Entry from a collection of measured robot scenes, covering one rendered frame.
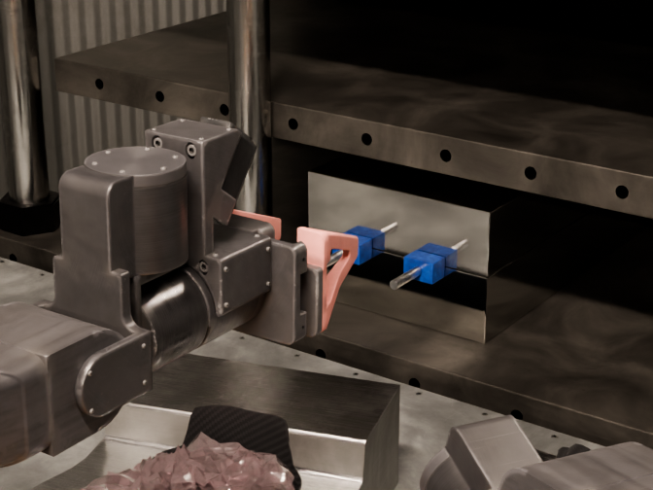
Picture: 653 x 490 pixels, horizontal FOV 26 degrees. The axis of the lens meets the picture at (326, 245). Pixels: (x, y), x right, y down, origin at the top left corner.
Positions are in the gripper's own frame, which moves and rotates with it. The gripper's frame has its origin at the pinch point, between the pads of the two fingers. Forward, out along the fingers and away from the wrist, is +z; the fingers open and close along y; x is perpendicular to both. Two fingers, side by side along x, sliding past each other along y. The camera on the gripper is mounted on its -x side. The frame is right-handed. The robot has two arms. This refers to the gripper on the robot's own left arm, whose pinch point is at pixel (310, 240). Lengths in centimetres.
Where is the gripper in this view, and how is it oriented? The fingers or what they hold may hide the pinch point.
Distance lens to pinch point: 95.8
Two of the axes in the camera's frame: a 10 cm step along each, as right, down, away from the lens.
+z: 5.6, -2.8, 7.8
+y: -8.3, -2.0, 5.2
